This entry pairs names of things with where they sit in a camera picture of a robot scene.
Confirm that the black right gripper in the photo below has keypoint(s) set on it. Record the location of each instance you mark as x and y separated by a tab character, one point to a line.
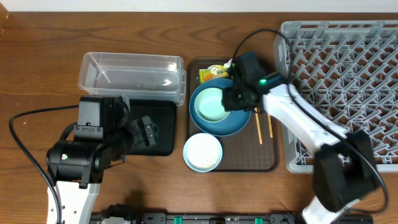
228	100

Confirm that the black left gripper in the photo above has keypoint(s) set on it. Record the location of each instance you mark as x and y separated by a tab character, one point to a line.
141	141

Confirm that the blue plate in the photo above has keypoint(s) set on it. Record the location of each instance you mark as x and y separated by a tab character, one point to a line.
232	124

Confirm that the wooden chopstick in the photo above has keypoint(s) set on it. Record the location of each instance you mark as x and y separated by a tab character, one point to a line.
258	128
270	126

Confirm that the mint green bowl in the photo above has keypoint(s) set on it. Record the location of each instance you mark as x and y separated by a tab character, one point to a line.
208	105

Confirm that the light blue rice bowl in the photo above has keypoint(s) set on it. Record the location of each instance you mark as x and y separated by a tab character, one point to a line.
202	152

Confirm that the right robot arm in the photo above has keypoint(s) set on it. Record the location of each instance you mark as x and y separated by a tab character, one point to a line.
344	169

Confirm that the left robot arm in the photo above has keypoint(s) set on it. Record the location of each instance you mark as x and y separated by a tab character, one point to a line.
104	133

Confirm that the grey dishwasher rack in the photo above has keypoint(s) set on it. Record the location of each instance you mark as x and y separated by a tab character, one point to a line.
347	70

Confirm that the black plastic tray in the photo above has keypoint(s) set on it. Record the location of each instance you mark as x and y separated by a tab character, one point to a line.
163	114

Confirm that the crumpled white tissue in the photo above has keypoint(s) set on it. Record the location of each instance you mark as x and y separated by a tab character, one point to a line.
228	63

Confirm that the yellow green snack wrapper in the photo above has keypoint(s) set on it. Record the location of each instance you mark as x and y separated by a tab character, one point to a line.
212	72

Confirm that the brown serving tray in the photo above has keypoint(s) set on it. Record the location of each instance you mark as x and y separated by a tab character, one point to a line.
241	151

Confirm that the clear plastic bin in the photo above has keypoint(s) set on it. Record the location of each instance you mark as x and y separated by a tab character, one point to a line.
137	76

